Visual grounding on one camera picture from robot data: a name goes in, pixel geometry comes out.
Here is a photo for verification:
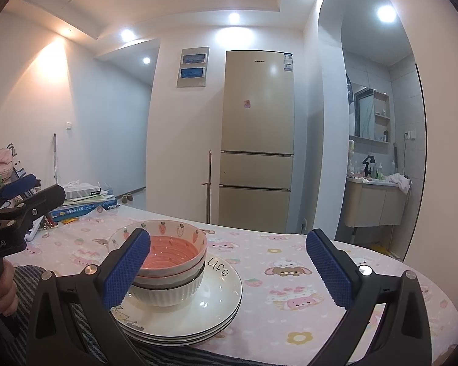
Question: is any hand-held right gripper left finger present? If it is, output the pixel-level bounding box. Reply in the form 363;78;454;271
26;228;152;366

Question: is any beige refrigerator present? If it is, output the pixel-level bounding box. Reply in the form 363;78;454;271
218;49;294;233

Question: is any stack of books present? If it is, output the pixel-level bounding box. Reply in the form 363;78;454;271
49;203;120;222

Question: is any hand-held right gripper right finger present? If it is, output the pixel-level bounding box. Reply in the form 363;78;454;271
305;229;433;366

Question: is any white cartoon print plate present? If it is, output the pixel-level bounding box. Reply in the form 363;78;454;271
111;253;243;336
118;305;241;343

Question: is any white ribbed bowl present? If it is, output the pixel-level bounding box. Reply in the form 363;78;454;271
130;265;206;308

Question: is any bathroom mirror cabinet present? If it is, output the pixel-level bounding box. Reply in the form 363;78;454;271
349;82;392;144

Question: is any pink cartoon print tablecloth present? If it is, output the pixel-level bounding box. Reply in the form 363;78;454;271
8;204;458;366

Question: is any plain white black-rimmed plate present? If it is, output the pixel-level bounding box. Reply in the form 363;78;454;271
126;313;238;347

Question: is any grey wall panel box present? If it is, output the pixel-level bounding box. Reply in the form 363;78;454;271
176;47;210;89

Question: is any person's left hand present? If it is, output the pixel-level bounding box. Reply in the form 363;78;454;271
0;259;19;316

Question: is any white towel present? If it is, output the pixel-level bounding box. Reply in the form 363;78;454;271
388;173;412;194

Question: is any pink carrot print bowl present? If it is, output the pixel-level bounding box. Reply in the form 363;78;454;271
136;255;207;280
107;220;208;271

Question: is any white flat box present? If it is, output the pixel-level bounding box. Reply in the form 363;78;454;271
61;183;102;201

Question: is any beige vanity cabinet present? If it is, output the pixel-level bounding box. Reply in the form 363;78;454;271
345;177;407;227

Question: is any green white book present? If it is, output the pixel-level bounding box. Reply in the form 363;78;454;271
67;194;115;203

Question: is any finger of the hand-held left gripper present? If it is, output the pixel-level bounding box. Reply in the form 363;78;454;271
0;173;39;210
0;185;66;226

